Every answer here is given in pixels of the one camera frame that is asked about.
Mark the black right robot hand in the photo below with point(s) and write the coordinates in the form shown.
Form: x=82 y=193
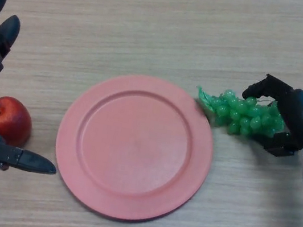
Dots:
x=301 y=117

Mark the green grapes bunch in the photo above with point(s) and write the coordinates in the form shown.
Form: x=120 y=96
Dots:
x=240 y=116

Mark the pink round plate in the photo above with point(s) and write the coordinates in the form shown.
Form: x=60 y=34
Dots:
x=134 y=151

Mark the red apple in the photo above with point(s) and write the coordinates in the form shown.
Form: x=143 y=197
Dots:
x=3 y=119

